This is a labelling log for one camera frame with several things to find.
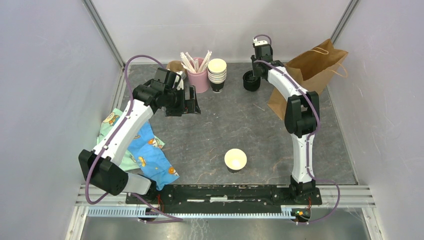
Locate pink metal utensil cup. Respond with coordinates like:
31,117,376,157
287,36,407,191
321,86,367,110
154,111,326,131
187,66,210,93

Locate black paper coffee cup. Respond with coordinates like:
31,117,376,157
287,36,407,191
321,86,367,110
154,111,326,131
224,148,247,173

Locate brown paper takeout bag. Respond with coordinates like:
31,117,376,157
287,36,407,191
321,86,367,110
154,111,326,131
267,38,349,121

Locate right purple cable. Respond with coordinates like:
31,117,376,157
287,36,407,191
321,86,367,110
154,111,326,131
253,34,341,226

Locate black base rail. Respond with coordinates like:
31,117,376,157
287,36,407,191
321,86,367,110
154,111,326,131
142,184,323,214

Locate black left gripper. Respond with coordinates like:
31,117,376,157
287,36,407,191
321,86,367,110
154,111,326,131
164,85,201,117

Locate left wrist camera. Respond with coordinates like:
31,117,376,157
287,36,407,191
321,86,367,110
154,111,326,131
154,67,183,90

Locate brown cardboard cup carriers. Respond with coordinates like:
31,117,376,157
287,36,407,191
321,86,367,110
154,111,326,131
166,60,187,74

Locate green patterned cloth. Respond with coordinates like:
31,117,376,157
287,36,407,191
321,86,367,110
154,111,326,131
94,106,153,171

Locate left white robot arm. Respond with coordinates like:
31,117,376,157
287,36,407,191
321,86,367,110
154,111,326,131
78,79,201,204

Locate stack of black lids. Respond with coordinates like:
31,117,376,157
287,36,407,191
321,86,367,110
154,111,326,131
242,70,261,92

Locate blue patterned cloth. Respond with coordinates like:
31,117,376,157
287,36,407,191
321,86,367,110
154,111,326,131
127,122,179,191

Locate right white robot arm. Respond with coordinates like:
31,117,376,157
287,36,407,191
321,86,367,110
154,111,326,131
251,41,321,204

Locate stack of paper cups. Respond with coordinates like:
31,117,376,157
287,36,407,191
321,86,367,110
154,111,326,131
207,58,227,93

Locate wooden stirrers in wrappers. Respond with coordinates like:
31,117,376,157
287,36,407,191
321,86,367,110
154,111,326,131
180,50,212,74

